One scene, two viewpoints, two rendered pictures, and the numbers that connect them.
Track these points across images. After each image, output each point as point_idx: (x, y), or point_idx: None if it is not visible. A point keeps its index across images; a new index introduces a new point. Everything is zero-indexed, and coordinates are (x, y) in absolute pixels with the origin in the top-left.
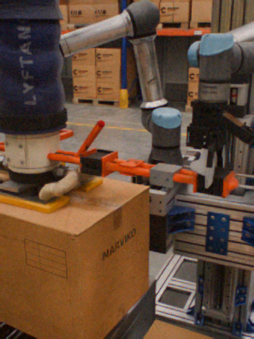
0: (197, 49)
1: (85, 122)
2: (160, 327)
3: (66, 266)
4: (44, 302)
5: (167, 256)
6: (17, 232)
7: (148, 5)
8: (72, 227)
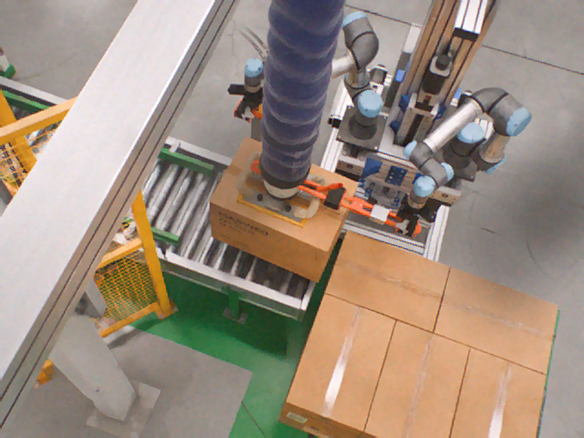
0: (411, 156)
1: None
2: (350, 236)
3: (317, 257)
4: (296, 261)
5: (329, 88)
6: (284, 237)
7: (371, 49)
8: (323, 244)
